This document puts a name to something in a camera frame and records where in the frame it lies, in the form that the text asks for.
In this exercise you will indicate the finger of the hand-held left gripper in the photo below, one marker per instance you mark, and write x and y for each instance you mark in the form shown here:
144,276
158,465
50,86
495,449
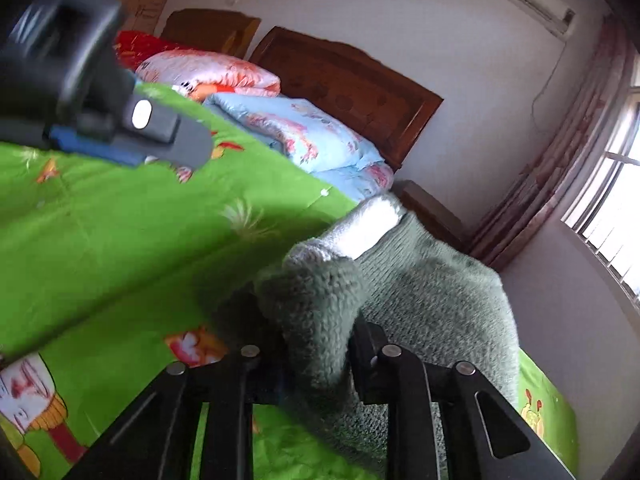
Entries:
160,132

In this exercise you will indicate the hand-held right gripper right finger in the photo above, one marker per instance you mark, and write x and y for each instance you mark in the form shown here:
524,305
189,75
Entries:
372,360

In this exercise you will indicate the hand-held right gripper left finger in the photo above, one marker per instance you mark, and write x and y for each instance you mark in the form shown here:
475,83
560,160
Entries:
250,375

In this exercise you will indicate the green and white knit sweater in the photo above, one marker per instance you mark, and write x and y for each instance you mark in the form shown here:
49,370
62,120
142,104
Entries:
410,280

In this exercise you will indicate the pink floral quilt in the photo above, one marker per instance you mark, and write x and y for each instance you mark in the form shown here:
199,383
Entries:
210,72

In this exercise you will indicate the red patterned blanket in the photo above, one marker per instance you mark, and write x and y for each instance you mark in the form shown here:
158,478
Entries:
137,45

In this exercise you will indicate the green printed bedsheet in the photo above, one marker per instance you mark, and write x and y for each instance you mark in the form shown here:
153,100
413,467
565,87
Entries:
125,230

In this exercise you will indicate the small wooden headboard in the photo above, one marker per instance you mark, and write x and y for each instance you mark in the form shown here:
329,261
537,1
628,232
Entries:
210,30

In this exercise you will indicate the blue floral quilt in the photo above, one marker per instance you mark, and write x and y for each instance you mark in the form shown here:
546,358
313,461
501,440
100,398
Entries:
310,135

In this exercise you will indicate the dark wooden nightstand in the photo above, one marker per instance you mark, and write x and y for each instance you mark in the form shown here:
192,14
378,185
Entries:
432,215

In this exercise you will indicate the large carved wooden headboard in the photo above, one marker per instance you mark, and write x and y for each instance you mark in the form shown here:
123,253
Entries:
350,85

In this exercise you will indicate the pink floral curtain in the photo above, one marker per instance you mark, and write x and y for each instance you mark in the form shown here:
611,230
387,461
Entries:
565,160

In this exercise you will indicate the barred window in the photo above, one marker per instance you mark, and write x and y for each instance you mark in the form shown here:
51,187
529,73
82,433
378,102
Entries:
615,200

